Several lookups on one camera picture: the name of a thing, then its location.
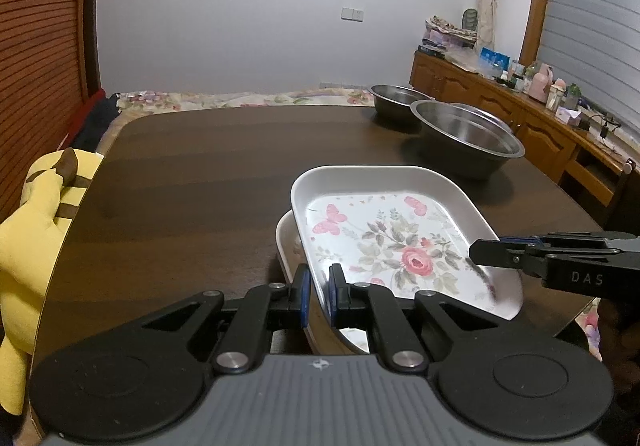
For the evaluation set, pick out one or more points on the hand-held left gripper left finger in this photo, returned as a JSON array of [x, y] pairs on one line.
[[304, 296]]

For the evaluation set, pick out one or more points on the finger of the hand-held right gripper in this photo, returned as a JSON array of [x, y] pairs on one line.
[[590, 242], [495, 253]]

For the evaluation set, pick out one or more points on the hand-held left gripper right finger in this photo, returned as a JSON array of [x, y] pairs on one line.
[[336, 296]]

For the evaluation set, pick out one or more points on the white floral square plate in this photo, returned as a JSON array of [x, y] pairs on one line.
[[400, 236], [286, 246]]

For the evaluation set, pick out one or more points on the large stainless steel bowl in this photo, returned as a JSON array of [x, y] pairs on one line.
[[465, 136]]

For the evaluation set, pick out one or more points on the wide-rimmed stainless steel bowl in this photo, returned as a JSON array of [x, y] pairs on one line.
[[492, 116]]

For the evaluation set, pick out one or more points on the small deep stainless steel bowl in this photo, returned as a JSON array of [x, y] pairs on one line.
[[395, 101]]

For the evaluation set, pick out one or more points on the pale purple tissue box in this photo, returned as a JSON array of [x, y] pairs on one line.
[[569, 116]]

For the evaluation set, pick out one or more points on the wooden cabinet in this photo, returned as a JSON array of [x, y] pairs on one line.
[[500, 111]]

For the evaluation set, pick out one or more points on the pink thermos jug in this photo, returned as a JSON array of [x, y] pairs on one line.
[[542, 85]]

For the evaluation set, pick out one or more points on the clear plastic bags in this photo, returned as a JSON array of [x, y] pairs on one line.
[[465, 61]]

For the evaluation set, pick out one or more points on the blue packets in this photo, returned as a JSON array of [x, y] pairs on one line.
[[495, 58]]

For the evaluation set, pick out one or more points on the grey window blind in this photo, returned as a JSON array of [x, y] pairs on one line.
[[595, 26]]

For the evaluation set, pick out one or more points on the small grey fan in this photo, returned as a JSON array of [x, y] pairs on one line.
[[470, 18]]

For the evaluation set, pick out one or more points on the dark cloth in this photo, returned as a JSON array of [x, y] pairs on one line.
[[97, 126]]

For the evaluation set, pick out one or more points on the yellow plush toy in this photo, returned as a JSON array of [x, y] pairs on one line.
[[40, 246]]

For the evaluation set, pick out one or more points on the wooden louvered wardrobe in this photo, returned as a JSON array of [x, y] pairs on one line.
[[40, 51]]

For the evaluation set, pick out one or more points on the white wall switch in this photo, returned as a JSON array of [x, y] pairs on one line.
[[352, 13]]

